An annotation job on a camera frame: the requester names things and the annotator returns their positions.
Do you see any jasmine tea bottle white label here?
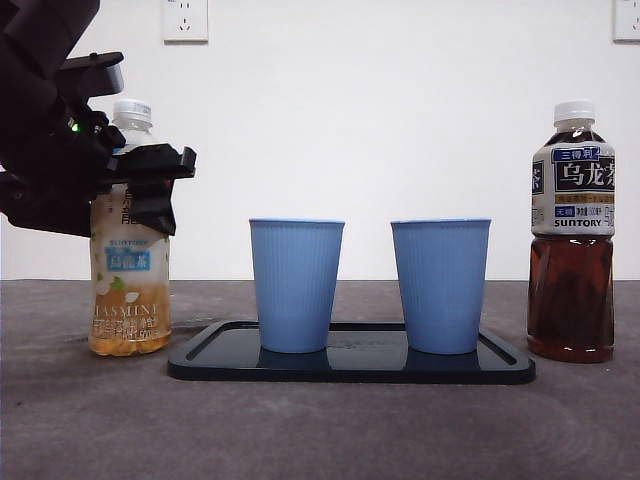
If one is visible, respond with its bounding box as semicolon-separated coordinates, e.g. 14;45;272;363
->
88;98;174;357

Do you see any dark oolong tea bottle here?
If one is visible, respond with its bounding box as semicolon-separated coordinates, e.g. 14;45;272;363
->
526;98;617;365

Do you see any blue ribbed plastic cup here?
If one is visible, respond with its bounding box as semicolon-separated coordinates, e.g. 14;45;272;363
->
248;217;347;355
389;217;493;356

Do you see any dark blue rectangular tray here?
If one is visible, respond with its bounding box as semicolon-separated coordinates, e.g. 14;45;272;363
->
166;320;537;386

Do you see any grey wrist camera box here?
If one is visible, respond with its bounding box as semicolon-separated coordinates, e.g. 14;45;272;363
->
62;51;125;97

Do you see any white wall socket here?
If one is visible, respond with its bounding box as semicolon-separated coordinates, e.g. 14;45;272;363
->
161;0;209;44
612;0;640;43

